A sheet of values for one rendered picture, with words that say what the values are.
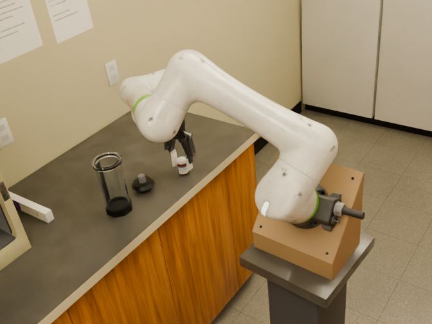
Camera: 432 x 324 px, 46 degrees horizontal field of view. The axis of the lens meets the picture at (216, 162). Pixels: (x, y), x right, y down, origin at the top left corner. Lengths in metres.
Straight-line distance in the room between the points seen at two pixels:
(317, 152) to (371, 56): 2.64
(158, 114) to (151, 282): 0.85
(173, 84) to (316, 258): 0.66
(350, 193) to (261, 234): 0.31
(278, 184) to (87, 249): 0.78
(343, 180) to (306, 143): 0.26
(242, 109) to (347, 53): 2.69
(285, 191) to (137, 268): 0.79
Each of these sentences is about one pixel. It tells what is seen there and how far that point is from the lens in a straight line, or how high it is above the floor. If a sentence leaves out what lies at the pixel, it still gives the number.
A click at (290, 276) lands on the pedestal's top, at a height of 0.94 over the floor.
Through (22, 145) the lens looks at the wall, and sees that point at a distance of 2.34.
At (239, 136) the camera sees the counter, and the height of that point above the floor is 0.94.
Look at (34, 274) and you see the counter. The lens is 1.85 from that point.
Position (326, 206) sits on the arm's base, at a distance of 1.52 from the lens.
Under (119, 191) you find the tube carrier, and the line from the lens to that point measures 1.89.
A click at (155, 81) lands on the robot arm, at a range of 1.86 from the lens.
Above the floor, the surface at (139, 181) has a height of 0.98.
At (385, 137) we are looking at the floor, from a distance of 4.10.
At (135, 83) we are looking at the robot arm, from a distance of 1.81.
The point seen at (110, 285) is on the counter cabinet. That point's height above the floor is 0.81.
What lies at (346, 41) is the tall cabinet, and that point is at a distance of 4.00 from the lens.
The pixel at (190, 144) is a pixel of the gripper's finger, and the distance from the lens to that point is 1.99.
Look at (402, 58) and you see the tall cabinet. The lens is 3.89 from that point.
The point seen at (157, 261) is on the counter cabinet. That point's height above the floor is 0.73.
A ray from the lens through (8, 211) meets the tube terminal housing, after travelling 1.84.
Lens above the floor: 2.13
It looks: 34 degrees down
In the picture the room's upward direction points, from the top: 7 degrees counter-clockwise
